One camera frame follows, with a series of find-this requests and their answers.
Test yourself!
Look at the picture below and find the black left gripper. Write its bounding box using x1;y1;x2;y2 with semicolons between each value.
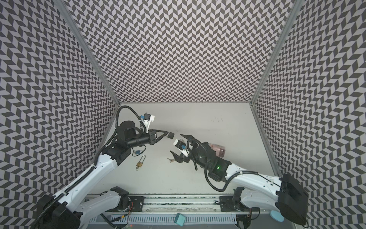
127;129;168;149

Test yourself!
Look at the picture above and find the black padlock with keys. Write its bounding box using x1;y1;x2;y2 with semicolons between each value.
167;132;174;139

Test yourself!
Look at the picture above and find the long shackle brass padlock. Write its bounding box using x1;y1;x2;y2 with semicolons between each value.
136;155;146;171

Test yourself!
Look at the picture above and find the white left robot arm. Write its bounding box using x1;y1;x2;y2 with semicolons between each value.
30;106;174;229

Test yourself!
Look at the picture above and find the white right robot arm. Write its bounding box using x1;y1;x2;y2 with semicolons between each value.
172;135;309;227

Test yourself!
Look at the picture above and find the pink pencil sharpener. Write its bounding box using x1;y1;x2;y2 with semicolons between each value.
209;143;226;158

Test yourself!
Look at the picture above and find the teal square block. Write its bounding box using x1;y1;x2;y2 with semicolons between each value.
174;213;186;227

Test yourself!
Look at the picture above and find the light blue oval object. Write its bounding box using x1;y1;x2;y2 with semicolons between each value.
270;210;285;222

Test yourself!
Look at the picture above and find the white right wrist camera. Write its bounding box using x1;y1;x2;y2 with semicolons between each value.
173;139;189;157

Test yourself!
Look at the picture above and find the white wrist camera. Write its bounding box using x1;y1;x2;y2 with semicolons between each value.
173;139;189;157
140;113;155;133

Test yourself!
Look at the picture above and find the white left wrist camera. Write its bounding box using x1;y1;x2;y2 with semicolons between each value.
140;113;155;133

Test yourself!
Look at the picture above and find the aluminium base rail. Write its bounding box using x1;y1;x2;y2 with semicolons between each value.
129;194;251;214

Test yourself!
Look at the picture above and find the aluminium left corner post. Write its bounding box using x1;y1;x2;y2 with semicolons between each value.
52;0;120;105

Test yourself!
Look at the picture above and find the aluminium corner post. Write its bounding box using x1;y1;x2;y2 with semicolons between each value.
52;0;120;105
250;0;305;107

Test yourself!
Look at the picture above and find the aluminium right corner post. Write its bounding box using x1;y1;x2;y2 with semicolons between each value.
250;0;305;107

